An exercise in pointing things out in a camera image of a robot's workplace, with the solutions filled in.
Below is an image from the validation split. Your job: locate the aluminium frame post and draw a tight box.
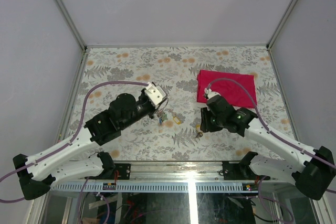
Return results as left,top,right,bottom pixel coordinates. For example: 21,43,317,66
53,0,87,52
266,0,299,50

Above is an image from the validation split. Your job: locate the aluminium front rail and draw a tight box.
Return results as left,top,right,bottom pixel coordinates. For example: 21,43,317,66
51,161,284,194

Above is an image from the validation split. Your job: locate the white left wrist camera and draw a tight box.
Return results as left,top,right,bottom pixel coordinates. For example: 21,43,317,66
144,82,168,109

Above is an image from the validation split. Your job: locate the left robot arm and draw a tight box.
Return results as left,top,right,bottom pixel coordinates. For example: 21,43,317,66
13,87,167,200

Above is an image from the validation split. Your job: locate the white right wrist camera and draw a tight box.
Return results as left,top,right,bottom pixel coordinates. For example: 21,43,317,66
204,88,220,100

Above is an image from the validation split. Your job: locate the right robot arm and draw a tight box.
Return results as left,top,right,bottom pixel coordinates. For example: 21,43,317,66
201,94,335,200

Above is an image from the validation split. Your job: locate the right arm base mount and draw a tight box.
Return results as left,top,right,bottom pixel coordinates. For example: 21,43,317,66
222,161,245,180

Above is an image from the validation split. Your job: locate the red folded cloth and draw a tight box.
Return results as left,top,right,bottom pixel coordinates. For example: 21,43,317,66
196,70,257,108

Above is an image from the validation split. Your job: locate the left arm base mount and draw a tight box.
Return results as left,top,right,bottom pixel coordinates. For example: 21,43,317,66
102,163,131,181

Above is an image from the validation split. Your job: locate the key with white-yellow tag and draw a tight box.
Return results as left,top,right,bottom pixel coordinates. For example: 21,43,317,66
171,112,182,125

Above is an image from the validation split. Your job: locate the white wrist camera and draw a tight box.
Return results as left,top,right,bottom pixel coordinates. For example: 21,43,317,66
144,82,168,109
204,88,220,100

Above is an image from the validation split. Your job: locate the key with yellow tag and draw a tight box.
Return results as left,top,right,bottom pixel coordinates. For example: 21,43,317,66
195,125,203,138

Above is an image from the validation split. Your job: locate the right aluminium frame post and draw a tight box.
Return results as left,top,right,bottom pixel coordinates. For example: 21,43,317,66
266,0,299,50

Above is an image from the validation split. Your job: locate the left aluminium frame post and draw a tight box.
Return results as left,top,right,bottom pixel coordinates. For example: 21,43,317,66
53,0,87,52

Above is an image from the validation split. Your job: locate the metal keyring with clips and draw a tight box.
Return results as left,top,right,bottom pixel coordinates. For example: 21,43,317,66
156,98,169,126

